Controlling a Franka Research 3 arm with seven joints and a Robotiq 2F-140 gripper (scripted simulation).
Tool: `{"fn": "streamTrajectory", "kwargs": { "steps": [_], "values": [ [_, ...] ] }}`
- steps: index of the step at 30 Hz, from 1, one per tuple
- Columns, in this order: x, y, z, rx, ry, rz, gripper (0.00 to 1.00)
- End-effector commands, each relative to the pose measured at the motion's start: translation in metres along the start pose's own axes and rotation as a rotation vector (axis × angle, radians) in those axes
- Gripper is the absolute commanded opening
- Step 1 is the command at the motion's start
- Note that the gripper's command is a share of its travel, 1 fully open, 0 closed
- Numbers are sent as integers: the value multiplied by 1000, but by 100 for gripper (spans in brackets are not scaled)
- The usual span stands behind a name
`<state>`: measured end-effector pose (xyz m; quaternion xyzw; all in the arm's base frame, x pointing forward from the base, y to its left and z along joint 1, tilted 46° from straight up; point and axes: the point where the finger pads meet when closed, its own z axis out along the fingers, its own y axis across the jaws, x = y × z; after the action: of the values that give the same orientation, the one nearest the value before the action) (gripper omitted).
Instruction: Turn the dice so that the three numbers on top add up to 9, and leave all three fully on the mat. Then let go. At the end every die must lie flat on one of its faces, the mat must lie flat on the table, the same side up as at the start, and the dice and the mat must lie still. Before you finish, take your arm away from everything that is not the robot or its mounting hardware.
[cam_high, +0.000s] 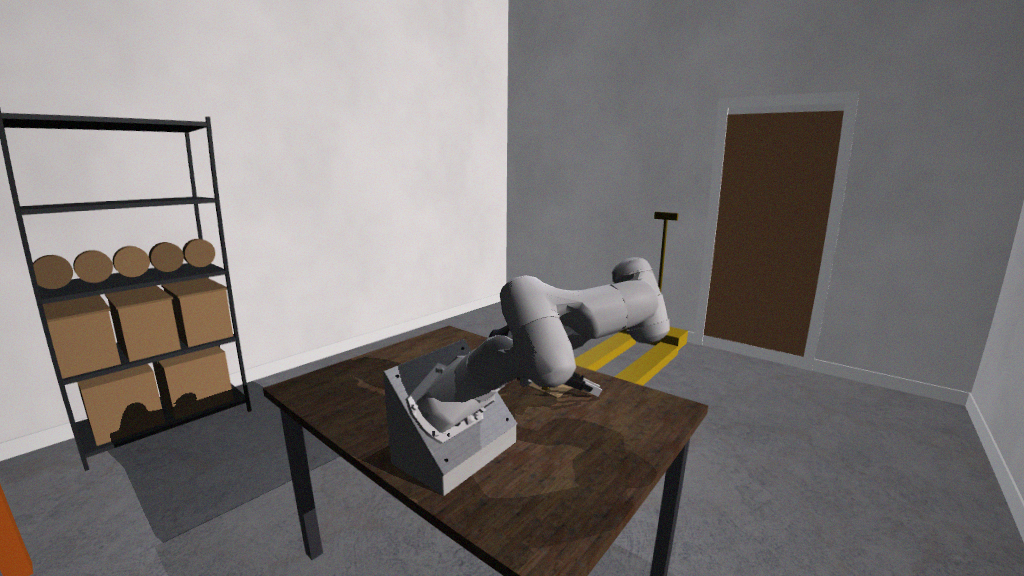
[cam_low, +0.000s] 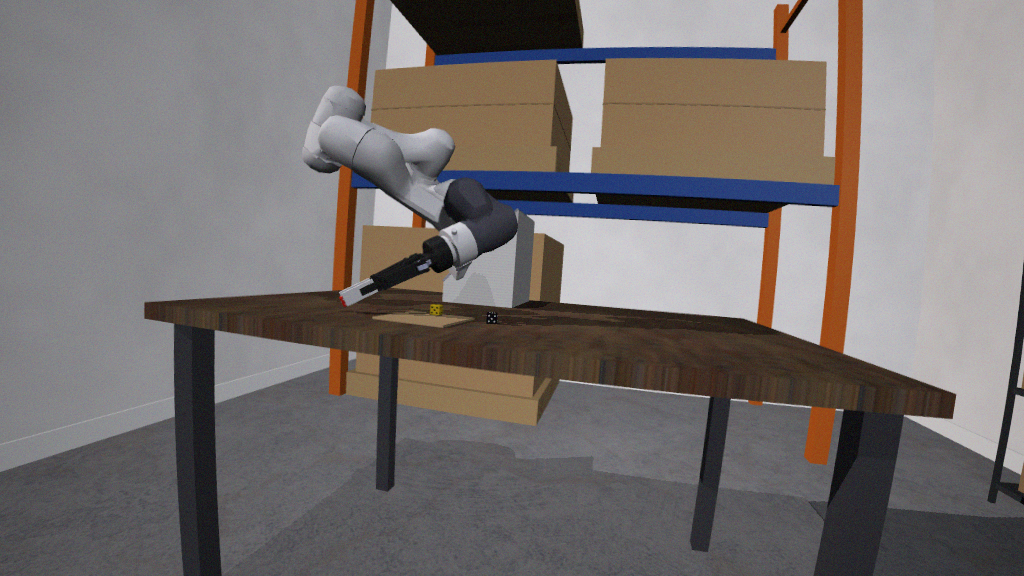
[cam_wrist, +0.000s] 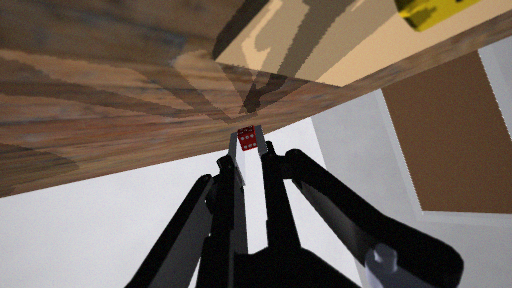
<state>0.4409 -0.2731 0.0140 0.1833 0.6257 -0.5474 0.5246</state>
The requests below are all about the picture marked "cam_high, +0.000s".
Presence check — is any tan flat mat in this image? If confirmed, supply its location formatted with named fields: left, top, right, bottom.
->
left=528, top=383, right=574, bottom=398

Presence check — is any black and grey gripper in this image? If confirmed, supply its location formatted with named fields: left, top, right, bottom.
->
left=564, top=372, right=602, bottom=396

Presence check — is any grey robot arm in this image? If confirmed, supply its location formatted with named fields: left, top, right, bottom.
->
left=407, top=257, right=669, bottom=444

